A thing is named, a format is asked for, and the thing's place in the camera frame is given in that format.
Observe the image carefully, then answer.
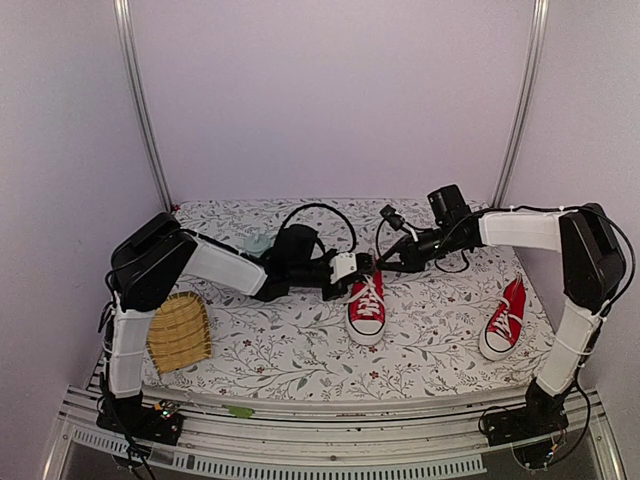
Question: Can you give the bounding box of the front aluminium rail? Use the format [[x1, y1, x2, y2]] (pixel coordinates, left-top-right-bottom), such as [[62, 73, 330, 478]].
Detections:
[[43, 386, 629, 479]]

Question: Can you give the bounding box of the aluminium frame post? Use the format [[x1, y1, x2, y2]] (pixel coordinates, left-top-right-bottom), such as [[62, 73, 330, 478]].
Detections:
[[490, 0, 550, 207], [113, 0, 174, 212]]

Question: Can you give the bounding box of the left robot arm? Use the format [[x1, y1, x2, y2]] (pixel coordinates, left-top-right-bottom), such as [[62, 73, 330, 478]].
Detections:
[[105, 212, 375, 434]]

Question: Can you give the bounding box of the red sneaker with laces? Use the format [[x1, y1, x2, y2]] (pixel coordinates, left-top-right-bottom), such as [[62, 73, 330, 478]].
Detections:
[[346, 268, 386, 347]]

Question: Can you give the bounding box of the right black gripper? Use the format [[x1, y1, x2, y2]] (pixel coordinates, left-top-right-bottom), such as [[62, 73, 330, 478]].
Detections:
[[376, 223, 465, 274]]

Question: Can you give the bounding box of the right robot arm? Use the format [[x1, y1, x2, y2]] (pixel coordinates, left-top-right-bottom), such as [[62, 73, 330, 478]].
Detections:
[[378, 184, 636, 436]]

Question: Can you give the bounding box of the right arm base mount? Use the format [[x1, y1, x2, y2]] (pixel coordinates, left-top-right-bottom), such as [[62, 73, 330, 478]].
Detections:
[[478, 396, 569, 446]]

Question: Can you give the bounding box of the right aluminium frame post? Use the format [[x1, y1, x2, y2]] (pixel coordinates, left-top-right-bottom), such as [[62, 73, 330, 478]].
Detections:
[[490, 0, 550, 207]]

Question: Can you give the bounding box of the woven bamboo basket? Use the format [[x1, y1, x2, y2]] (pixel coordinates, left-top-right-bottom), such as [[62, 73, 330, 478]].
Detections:
[[147, 291, 212, 375]]

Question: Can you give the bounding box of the green tape piece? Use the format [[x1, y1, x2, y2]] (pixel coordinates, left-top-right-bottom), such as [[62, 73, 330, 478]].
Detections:
[[224, 405, 255, 419]]

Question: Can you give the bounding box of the right black camera cable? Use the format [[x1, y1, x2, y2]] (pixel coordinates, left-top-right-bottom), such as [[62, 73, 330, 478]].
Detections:
[[374, 217, 474, 275]]

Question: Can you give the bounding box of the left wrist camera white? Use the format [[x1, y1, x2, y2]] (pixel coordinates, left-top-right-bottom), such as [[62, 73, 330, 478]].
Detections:
[[329, 252, 375, 283]]

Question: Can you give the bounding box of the left aluminium frame post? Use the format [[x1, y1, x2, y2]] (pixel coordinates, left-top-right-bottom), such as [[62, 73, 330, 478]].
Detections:
[[113, 0, 174, 212]]

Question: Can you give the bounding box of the black camera cable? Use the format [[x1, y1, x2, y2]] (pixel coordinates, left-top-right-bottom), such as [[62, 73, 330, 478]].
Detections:
[[276, 202, 357, 256], [374, 217, 474, 275]]

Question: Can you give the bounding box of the left black camera cable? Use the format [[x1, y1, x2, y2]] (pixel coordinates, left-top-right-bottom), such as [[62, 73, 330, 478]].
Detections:
[[276, 202, 357, 256]]

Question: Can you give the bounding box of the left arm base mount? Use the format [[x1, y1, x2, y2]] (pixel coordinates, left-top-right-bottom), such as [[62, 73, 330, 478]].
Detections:
[[96, 399, 185, 446]]

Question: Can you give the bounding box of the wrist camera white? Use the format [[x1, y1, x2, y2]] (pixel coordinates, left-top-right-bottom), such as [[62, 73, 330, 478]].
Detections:
[[329, 252, 375, 283], [380, 204, 418, 242]]

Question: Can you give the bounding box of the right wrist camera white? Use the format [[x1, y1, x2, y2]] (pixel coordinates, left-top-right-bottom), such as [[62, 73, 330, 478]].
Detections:
[[380, 204, 418, 242]]

